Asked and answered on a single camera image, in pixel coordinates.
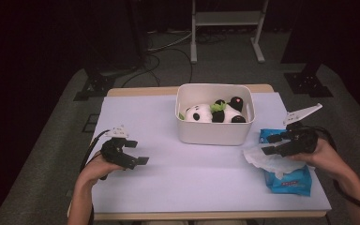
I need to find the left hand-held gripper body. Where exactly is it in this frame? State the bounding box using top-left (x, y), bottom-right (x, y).
top-left (100, 125), bottom-right (133, 172)

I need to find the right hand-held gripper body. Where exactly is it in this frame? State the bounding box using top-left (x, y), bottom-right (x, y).
top-left (282, 103), bottom-right (323, 157)

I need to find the white wet wipe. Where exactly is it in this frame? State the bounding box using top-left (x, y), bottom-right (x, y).
top-left (243, 144), bottom-right (308, 181)

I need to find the blue wet wipes pack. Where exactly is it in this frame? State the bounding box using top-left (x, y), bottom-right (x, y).
top-left (259, 128), bottom-right (313, 197)

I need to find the white storage box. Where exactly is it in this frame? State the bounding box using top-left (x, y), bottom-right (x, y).
top-left (174, 82), bottom-right (257, 146)

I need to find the panda plush toy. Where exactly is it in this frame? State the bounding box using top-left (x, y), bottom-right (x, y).
top-left (179, 96), bottom-right (248, 124)

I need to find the person's left hand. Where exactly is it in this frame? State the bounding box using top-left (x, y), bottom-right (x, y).
top-left (76, 151), bottom-right (127, 189)

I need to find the person's right hand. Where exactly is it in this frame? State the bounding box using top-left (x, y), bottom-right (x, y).
top-left (289, 137), bottom-right (342, 182)

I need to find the dark floor socket plate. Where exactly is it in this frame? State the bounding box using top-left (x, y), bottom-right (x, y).
top-left (82, 113), bottom-right (100, 133)

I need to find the black stand base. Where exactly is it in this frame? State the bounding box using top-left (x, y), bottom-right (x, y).
top-left (283, 62), bottom-right (334, 98)
top-left (73, 67), bottom-right (116, 102)

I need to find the white metal stand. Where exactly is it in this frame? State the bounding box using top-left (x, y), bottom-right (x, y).
top-left (189, 0), bottom-right (270, 65)

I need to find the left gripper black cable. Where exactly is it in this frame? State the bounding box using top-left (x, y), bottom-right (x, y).
top-left (80, 129), bottom-right (112, 182)

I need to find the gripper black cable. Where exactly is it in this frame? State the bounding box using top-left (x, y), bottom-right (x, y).
top-left (80, 129), bottom-right (112, 182)
top-left (306, 125), bottom-right (360, 218)

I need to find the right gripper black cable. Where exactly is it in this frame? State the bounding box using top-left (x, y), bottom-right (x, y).
top-left (306, 125), bottom-right (360, 218)

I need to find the black floor cable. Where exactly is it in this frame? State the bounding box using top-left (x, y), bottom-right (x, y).
top-left (121, 46), bottom-right (195, 89)

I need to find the grey floor cable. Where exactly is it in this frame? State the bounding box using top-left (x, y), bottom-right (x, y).
top-left (146, 29), bottom-right (194, 53)

